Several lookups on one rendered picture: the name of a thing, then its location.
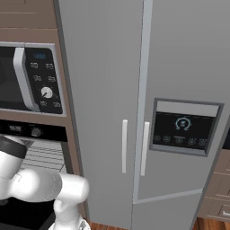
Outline wide plain grey fridge door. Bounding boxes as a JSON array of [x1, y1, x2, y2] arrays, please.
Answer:
[[57, 0, 146, 230]]

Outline black fridge dispenser panel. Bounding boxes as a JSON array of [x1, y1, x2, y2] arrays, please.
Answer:
[[149, 97, 226, 158]]

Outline black oven knob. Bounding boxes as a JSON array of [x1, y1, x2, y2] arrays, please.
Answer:
[[30, 127, 43, 138]]

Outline silver black microwave oven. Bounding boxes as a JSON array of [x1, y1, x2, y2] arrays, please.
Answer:
[[0, 41, 66, 117]]

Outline white microwave dial knob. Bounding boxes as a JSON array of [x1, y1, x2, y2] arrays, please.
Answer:
[[40, 86, 54, 100]]

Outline grey fridge door with dispenser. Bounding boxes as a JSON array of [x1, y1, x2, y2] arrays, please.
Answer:
[[132, 0, 230, 205]]

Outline black built-in oven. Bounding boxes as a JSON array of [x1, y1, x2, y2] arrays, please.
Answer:
[[0, 119, 75, 230]]

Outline brown wooden cupboard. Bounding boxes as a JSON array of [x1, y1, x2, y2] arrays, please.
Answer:
[[0, 0, 59, 45]]

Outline white fridge door handle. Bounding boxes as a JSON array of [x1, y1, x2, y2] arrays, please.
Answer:
[[140, 120, 151, 177], [121, 119, 128, 174]]

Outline metal oven rack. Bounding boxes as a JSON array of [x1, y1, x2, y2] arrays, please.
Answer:
[[20, 139, 68, 175]]

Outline black oven door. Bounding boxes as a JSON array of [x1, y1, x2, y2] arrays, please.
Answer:
[[0, 196, 58, 230]]

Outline grey fridge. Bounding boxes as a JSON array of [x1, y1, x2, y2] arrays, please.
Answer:
[[53, 0, 230, 230]]

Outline brown drawer cabinet run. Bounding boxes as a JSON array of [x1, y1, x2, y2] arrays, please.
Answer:
[[197, 147, 230, 223]]

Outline silver microwave door handle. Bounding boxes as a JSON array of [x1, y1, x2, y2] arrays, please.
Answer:
[[13, 47, 41, 112]]

